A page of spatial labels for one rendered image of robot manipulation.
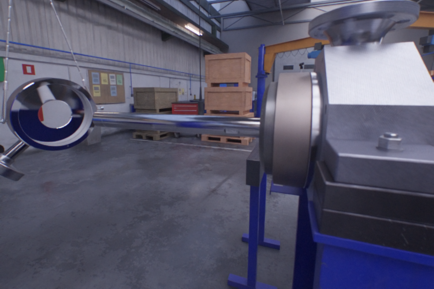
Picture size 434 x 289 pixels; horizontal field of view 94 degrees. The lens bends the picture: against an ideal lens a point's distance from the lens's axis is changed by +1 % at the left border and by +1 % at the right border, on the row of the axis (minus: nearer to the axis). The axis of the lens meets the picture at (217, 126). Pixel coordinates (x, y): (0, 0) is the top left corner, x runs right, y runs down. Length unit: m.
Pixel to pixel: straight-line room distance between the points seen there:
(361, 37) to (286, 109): 0.28
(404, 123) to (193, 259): 1.58
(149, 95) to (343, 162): 5.32
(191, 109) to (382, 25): 4.97
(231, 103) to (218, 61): 1.03
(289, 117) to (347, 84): 0.14
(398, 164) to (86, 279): 1.80
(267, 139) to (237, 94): 4.29
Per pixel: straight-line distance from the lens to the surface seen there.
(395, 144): 0.45
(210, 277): 1.69
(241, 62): 4.90
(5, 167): 1.23
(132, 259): 1.90
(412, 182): 0.43
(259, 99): 8.16
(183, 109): 5.46
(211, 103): 5.08
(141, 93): 5.73
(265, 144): 0.59
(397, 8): 0.67
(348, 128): 0.51
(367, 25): 0.69
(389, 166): 0.41
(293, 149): 0.56
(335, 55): 0.62
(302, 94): 0.58
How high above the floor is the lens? 1.21
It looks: 9 degrees down
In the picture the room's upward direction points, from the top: straight up
